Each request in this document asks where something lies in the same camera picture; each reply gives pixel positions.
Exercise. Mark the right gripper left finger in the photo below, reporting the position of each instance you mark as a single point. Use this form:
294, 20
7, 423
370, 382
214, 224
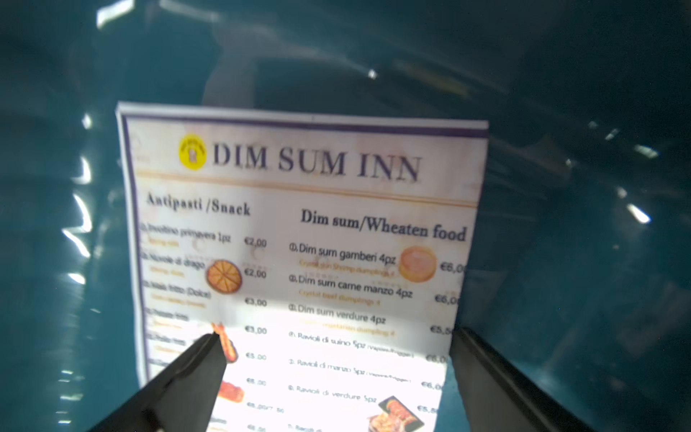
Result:
180, 398

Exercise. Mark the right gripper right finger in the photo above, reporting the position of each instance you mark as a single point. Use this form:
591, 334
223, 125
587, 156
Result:
498, 397

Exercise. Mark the new dim sum menu sheet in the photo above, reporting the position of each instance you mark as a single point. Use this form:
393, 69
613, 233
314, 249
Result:
327, 253

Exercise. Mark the dark teal plastic tray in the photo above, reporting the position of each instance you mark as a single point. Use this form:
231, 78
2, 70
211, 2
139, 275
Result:
580, 276

